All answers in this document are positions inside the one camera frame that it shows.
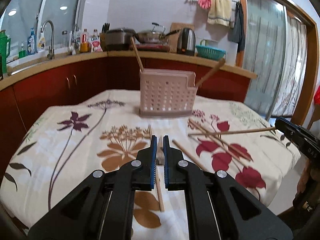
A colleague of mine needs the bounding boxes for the pink rubber glove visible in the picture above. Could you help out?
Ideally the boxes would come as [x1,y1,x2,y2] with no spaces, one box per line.
[198,0,212,9]

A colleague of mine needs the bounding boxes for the teal plastic colander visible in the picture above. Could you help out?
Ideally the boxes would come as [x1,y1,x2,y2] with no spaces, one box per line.
[196,45,226,61]

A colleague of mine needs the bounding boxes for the green thermos jug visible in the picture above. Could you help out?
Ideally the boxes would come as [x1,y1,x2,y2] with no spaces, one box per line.
[0,30,11,75]

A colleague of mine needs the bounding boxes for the glass sliding door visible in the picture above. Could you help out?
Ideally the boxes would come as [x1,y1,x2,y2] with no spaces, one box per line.
[237,0,319,126]

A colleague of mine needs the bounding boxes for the person right hand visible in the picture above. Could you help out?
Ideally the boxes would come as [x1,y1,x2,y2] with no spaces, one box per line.
[296,159,319,212]

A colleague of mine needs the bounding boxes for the steel wok with lid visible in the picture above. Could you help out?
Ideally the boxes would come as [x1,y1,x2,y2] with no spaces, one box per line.
[135,22,182,44]

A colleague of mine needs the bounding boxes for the red induction cooktop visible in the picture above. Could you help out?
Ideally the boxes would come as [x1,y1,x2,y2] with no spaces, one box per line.
[136,43,170,53]

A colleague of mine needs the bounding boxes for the white mug green handle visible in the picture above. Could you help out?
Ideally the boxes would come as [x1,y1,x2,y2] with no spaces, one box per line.
[200,39,219,48]

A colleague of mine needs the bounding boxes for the pink perforated utensil holder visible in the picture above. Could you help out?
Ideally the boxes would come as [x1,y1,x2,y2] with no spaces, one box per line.
[139,68,197,118]

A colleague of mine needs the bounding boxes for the wooden chopstick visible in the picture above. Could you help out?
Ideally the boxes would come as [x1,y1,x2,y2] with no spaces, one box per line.
[172,139,208,172]
[195,59,226,88]
[188,120,254,163]
[188,127,276,136]
[189,117,252,159]
[156,137,165,212]
[131,36,144,73]

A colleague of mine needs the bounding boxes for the dark grey hanging cloth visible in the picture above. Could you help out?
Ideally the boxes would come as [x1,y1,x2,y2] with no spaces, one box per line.
[228,2,245,53]

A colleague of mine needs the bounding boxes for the red white snack bag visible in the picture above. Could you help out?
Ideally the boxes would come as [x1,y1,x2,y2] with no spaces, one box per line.
[91,39,103,53]

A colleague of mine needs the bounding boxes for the aluminium sliding window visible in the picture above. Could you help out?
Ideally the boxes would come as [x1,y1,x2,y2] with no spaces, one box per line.
[1,0,81,59]

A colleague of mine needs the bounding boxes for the chrome kitchen faucet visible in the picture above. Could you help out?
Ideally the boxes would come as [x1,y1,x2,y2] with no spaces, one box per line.
[40,19,56,61]

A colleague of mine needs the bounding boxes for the wooden cutting board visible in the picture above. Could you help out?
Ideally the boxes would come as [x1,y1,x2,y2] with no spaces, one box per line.
[168,22,195,53]

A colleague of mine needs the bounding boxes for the white spray cleaner bottle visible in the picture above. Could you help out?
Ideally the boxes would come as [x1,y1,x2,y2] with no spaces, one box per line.
[37,32,46,53]

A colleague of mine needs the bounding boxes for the yellow hanging towel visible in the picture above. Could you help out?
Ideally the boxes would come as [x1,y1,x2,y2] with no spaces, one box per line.
[207,0,232,27]

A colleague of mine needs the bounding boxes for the floral tablecloth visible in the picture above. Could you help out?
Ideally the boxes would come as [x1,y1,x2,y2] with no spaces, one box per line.
[1,90,300,239]

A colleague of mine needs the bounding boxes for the knife block with knives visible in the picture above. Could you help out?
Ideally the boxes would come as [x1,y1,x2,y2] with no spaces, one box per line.
[99,23,110,51]

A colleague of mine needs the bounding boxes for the black rice cooker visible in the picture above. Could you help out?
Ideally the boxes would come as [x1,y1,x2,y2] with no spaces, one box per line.
[105,28,136,51]

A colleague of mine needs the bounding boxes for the orange oil bottle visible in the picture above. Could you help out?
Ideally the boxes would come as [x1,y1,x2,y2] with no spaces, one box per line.
[80,28,91,53]

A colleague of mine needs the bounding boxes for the black steel electric kettle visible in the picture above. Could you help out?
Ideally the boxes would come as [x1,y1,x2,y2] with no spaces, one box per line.
[176,28,196,56]

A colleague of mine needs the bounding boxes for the green soap dispenser bottle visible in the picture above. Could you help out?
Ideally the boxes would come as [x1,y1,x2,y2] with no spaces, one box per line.
[18,42,27,59]

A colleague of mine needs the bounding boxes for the red kitchen cabinets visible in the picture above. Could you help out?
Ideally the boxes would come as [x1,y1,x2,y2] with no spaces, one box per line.
[1,51,256,182]

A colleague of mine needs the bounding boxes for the blue detergent bottle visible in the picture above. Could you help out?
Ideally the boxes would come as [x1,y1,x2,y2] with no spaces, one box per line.
[27,28,36,55]

